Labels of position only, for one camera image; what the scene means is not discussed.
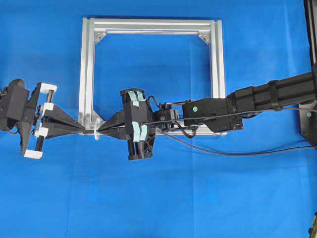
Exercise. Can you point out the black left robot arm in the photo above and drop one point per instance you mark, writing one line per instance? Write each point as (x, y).
(13, 100)

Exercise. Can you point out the blue table cloth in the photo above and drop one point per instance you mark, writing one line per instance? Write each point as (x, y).
(87, 188)

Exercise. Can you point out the aluminium extrusion frame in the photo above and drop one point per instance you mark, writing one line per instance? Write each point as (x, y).
(172, 59)

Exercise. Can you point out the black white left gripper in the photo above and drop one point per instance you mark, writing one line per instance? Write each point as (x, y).
(30, 124)

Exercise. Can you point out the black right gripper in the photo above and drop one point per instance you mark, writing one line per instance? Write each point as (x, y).
(136, 116)

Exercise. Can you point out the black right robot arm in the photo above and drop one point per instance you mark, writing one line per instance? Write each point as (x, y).
(226, 114)

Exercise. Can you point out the white zip tie loop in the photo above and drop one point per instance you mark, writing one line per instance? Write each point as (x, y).
(95, 127)

